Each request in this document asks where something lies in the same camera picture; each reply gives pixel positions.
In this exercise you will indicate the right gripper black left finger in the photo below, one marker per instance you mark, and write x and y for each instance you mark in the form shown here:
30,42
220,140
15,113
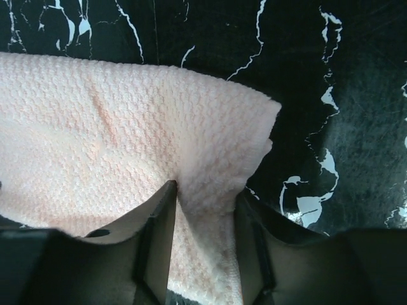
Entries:
124,262

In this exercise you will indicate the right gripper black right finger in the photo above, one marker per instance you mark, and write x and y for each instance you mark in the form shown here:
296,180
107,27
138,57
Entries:
281,262

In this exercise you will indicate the pink towel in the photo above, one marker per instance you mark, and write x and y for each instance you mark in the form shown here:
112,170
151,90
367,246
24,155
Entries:
83,142

